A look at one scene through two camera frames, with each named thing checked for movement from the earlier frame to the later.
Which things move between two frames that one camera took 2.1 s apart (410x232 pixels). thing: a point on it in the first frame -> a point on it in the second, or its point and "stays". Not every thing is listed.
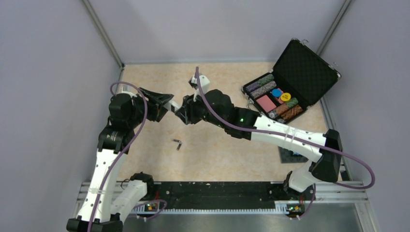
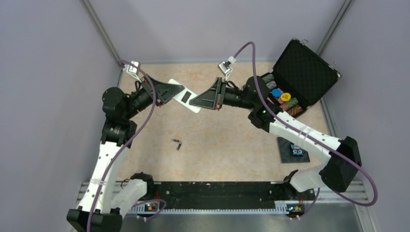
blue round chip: [276, 93] stays
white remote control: [175, 105] -> [184, 96]
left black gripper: [157, 108] -> [165, 91]
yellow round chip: [285, 96] stays
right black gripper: [187, 112] -> [209, 99]
